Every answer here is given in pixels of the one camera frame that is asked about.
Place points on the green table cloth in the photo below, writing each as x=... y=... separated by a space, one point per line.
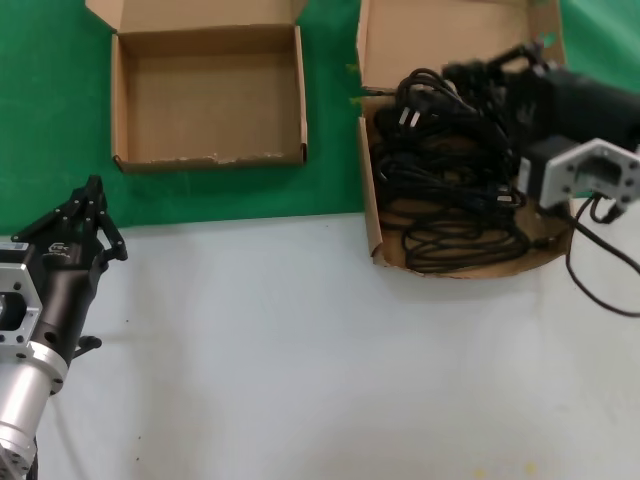
x=50 y=100

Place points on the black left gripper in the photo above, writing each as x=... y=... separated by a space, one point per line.
x=65 y=290

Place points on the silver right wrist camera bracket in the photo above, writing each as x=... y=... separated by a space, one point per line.
x=565 y=175

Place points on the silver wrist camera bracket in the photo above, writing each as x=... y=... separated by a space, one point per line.
x=20 y=310
x=565 y=175

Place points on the small shallow cardboard box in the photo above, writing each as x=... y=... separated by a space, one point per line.
x=210 y=110

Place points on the large torn cardboard box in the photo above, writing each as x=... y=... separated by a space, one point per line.
x=425 y=40

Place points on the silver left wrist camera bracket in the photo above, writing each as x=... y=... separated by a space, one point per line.
x=20 y=310

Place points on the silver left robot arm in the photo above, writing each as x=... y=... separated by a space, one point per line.
x=25 y=400

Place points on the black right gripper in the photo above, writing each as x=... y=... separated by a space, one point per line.
x=570 y=105

